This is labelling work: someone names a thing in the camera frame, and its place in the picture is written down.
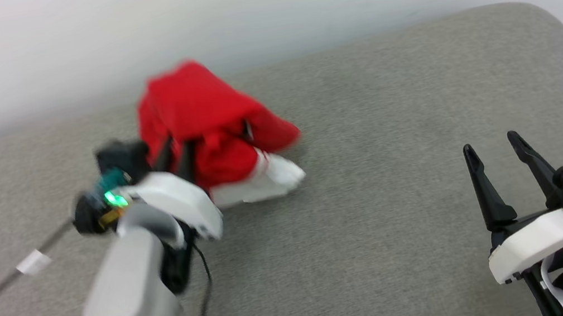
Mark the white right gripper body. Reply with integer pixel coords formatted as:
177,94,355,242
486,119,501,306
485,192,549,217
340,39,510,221
482,207,563,286

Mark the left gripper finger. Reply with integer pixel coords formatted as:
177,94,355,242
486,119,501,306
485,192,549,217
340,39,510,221
149,136,177,173
172,140,202,185

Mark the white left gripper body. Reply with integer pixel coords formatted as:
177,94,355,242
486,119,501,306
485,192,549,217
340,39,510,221
112,162,227,256

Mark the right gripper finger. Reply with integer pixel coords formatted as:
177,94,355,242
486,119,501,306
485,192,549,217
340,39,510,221
506,125,563,214
462,138,519,234

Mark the teal left camera connector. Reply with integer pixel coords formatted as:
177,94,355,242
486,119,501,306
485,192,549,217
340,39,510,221
91,167,132,197

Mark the red white basketball jersey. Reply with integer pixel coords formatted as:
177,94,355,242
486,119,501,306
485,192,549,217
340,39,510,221
129,44,312,219

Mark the white cable label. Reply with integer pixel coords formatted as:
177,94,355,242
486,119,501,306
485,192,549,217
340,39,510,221
14,247,54,277

